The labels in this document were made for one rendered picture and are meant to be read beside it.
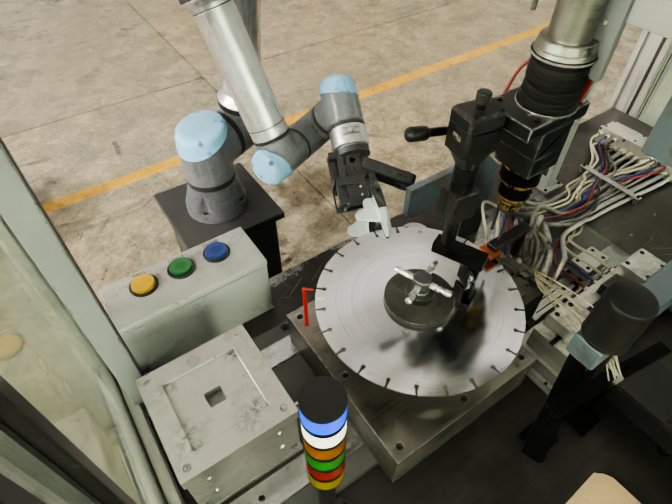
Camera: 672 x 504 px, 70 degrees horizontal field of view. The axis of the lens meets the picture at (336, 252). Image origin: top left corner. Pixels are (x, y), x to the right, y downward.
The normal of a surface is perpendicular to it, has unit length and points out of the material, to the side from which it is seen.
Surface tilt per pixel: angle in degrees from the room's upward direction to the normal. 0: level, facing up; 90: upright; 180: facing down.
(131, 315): 0
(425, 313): 5
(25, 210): 90
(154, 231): 0
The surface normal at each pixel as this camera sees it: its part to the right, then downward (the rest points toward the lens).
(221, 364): 0.00, -0.68
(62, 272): 0.57, 0.61
